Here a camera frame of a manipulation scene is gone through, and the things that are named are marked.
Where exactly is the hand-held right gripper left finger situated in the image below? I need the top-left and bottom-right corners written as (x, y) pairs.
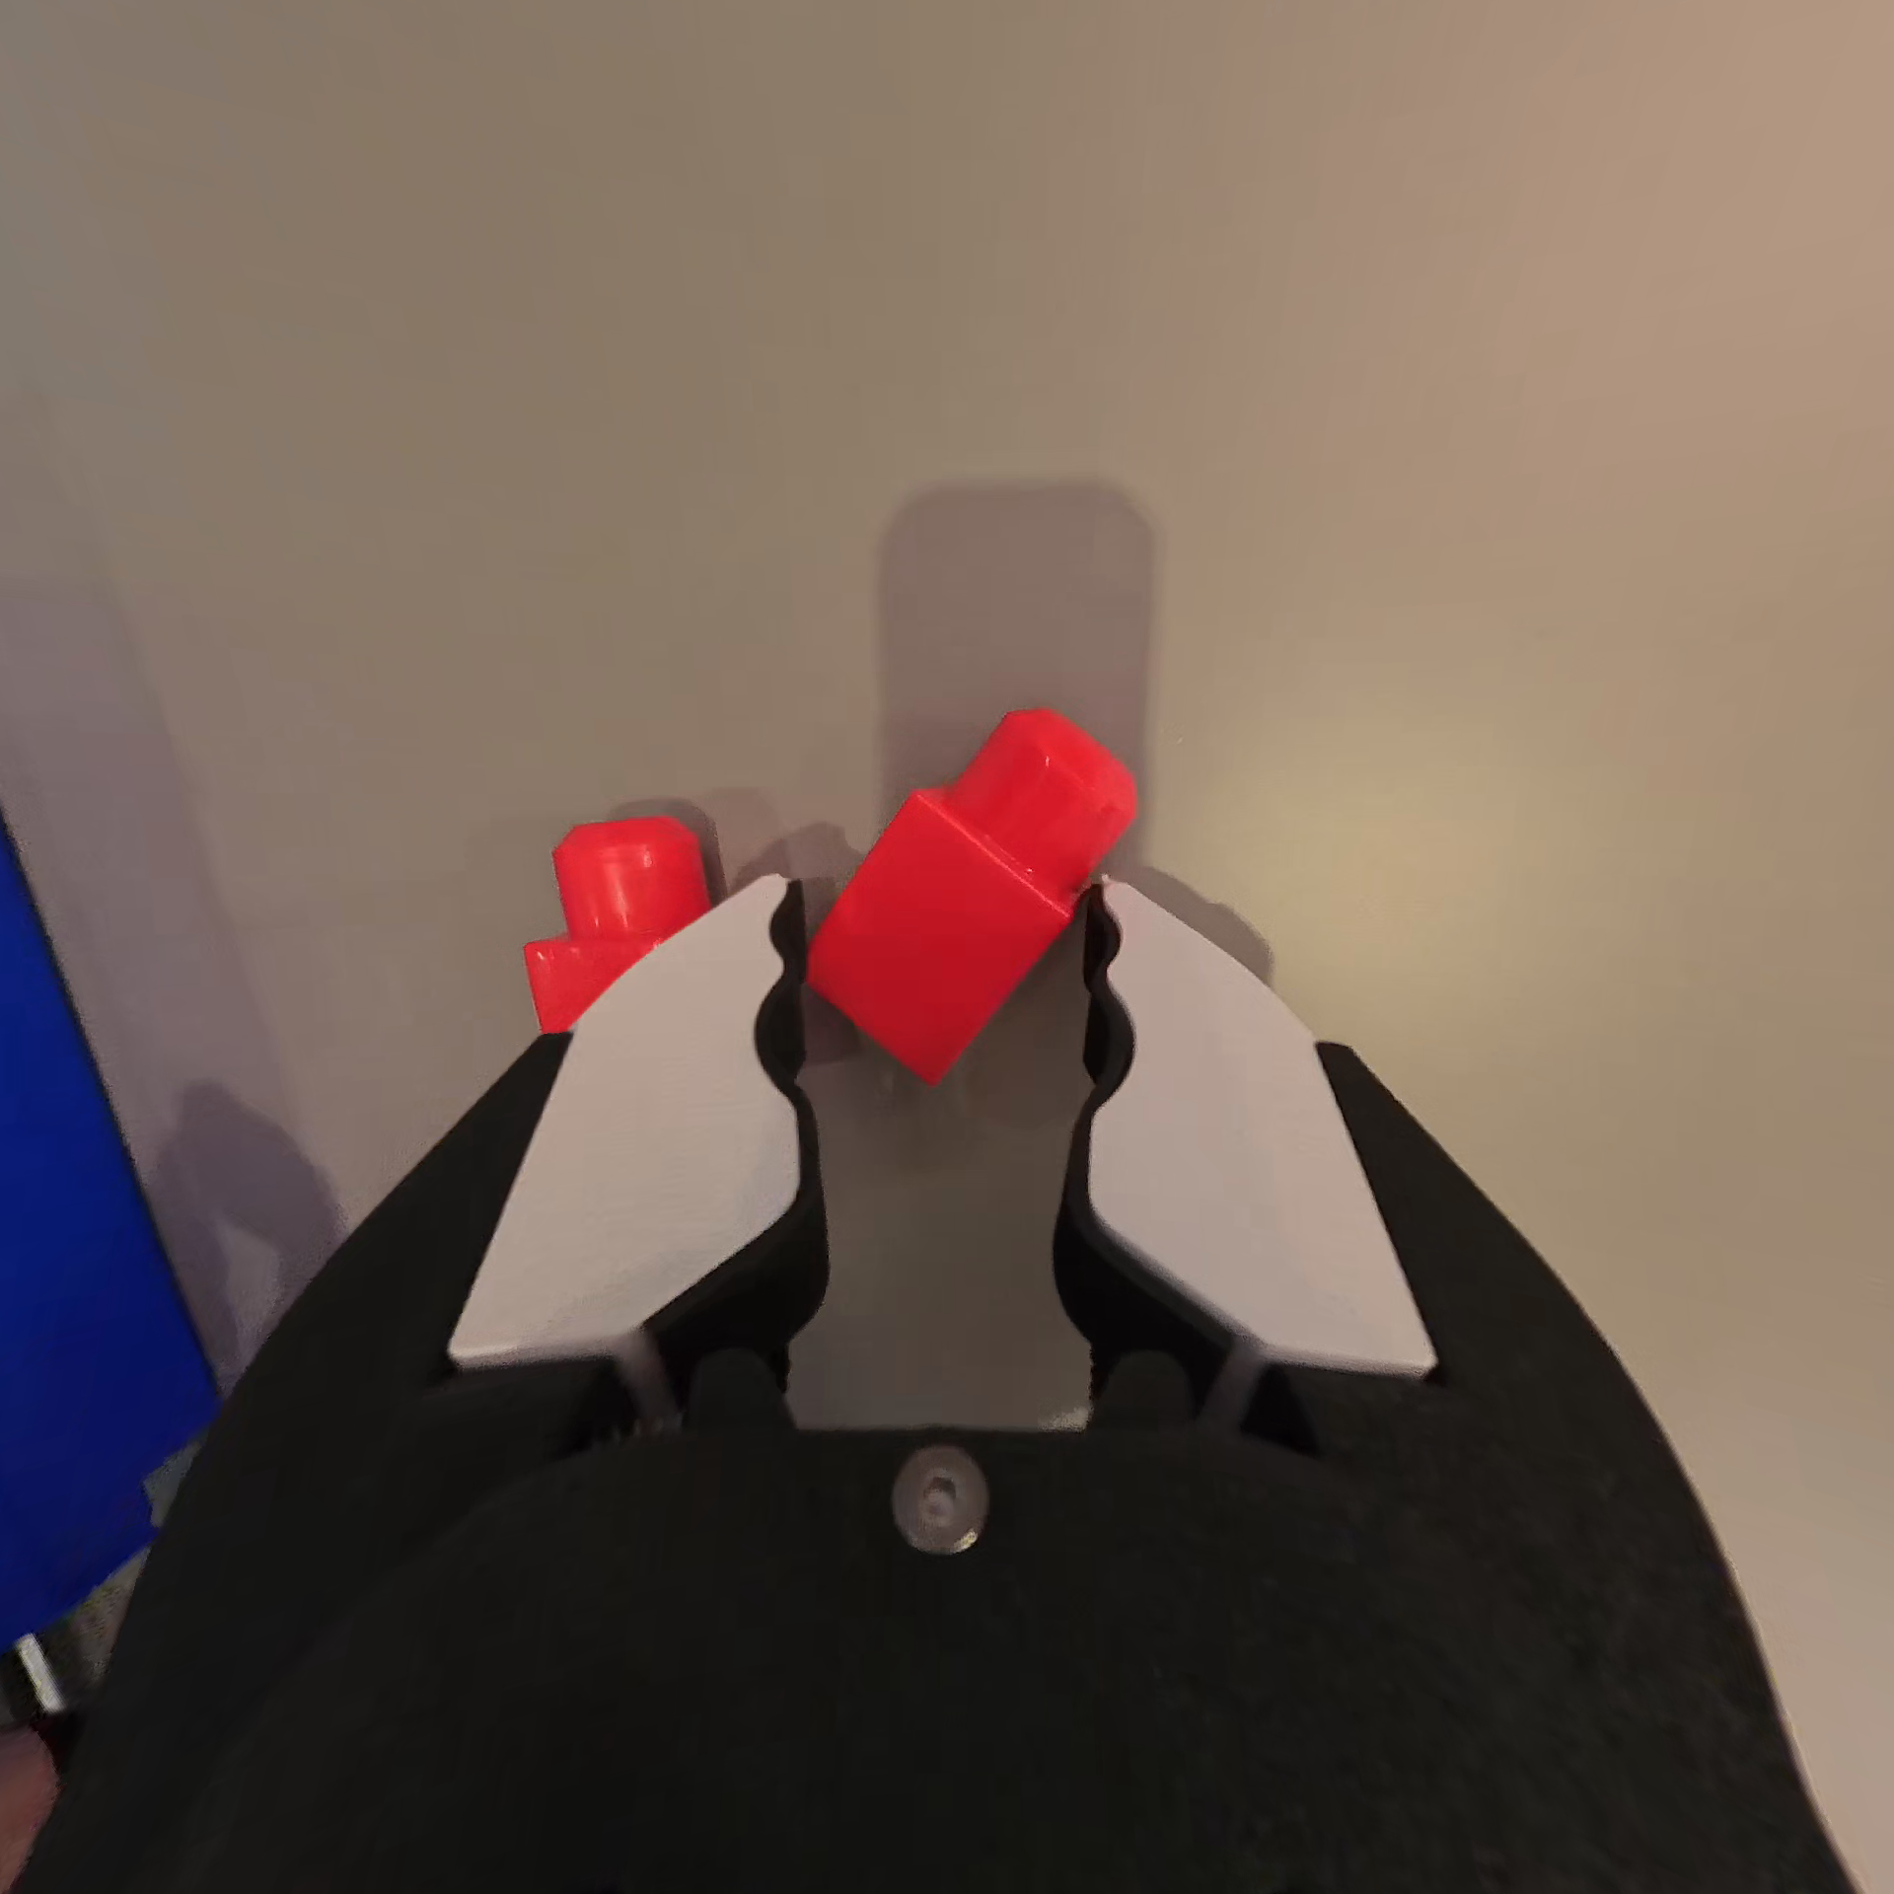
top-left (447, 874), bottom-right (829, 1423)

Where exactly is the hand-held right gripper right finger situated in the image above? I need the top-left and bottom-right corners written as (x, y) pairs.
top-left (1052, 877), bottom-right (1439, 1428)

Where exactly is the red plastic block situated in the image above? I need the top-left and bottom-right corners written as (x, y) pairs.
top-left (521, 819), bottom-right (715, 1035)
top-left (805, 708), bottom-right (1140, 1086)

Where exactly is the blue plastic bin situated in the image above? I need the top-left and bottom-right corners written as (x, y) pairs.
top-left (0, 805), bottom-right (224, 1638)

